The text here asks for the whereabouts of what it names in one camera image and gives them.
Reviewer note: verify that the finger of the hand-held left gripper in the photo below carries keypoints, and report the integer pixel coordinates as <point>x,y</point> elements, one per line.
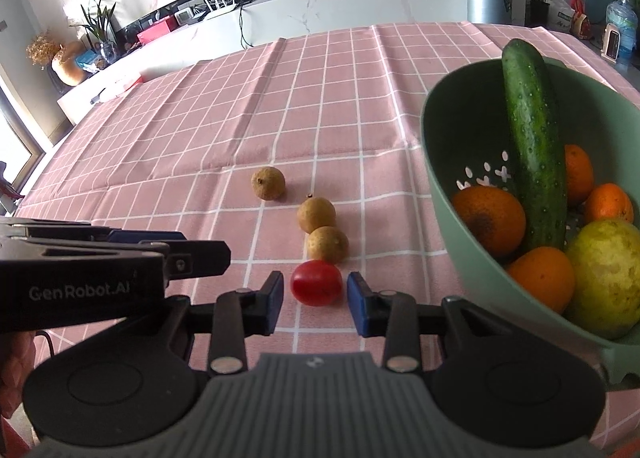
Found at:
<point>140,237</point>
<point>200,258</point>

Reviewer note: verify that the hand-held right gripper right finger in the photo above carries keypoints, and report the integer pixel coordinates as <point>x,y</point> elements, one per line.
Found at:
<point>359,303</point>

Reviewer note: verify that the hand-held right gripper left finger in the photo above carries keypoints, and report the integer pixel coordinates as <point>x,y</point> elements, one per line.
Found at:
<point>272,300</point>

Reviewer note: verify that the red cherry tomato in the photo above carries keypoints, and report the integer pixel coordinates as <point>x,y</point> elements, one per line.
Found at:
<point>316,283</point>

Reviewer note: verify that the orange tangerine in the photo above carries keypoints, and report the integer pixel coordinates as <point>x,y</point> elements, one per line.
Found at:
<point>578,175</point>
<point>541,280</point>
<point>607,204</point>
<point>489,221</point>

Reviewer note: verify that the green colander bowl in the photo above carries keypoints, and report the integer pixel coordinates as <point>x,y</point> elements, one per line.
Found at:
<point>450,137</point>

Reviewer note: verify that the green cucumber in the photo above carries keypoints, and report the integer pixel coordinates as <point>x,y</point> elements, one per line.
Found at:
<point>535,147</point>

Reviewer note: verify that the yellow-green pear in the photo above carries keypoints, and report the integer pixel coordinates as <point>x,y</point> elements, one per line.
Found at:
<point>610,278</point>

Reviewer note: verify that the person's left forearm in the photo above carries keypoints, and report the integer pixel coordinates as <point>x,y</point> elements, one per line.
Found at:
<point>15,373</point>

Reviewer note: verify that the small brown longan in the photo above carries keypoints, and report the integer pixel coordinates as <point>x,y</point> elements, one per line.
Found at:
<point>268,182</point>
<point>316,215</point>
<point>328,245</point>

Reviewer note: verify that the red and white boxes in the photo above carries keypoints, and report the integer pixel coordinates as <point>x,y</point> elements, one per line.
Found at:
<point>117,87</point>

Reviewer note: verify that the pink checked tablecloth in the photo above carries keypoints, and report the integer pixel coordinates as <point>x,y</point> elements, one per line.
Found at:
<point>300,112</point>

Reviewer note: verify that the blue tissue box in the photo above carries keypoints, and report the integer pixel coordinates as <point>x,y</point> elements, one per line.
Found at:
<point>87,59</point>

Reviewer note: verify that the orange round vase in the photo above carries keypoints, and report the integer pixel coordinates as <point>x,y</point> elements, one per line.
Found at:
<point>70,65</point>

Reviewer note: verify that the green plant in glass vase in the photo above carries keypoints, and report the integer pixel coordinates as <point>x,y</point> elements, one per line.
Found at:
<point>102,37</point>

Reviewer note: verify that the flat red box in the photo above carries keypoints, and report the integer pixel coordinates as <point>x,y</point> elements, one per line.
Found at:
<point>157,31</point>

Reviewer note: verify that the dried yellow flowers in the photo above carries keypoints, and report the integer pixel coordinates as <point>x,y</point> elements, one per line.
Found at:
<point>42,47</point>

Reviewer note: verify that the small white display clock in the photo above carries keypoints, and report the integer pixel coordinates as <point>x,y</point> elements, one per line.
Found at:
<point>184,16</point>

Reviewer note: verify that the white wifi router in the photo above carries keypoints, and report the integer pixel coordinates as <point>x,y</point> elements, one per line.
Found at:
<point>217,10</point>

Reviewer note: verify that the white marble television cabinet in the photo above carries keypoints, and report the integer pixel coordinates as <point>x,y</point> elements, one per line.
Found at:
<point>325,5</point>

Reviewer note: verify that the white plastic bag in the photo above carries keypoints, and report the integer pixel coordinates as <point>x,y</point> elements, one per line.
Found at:
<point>561,15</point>

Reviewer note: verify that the red gift bag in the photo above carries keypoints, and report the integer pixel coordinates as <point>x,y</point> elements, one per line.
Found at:
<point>581,20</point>

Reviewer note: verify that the small white standing device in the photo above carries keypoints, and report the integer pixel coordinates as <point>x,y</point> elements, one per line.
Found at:
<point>611,42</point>

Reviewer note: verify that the blue water jug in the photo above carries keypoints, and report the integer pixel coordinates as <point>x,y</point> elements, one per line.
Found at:
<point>622,17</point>

